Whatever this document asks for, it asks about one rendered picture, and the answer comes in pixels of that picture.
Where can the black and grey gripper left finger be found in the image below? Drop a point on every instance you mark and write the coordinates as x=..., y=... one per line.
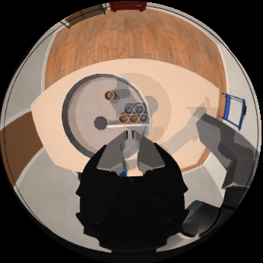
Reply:
x=108, y=158

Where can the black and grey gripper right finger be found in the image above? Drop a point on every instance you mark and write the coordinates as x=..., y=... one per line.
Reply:
x=152, y=156

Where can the blue plastic crate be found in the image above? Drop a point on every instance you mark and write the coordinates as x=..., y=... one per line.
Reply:
x=124, y=173

